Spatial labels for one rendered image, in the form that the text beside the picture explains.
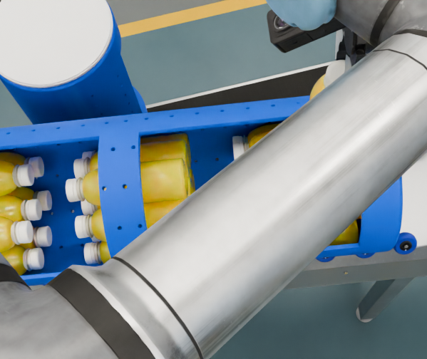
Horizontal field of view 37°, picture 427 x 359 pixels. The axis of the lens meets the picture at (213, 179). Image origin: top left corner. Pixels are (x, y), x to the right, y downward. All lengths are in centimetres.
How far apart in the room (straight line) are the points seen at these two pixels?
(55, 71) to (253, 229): 106
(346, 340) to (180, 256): 187
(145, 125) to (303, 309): 126
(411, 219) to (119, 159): 60
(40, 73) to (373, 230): 74
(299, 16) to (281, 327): 173
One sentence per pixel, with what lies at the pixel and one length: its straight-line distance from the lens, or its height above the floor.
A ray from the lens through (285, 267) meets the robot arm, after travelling 34.
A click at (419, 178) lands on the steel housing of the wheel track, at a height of 93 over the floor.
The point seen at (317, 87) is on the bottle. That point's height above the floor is 141.
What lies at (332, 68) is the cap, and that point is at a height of 144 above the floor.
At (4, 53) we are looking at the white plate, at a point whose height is 104.
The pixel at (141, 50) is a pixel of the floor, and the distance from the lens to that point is 261.
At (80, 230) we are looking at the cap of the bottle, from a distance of 111.
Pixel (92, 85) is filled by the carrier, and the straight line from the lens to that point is 138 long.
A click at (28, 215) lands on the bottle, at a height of 107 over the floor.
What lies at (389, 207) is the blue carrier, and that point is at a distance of 102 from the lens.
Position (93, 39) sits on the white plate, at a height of 104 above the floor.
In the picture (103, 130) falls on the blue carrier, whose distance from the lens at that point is 106.
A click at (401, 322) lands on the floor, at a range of 221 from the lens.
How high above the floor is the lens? 213
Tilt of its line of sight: 68 degrees down
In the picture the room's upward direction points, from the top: 10 degrees counter-clockwise
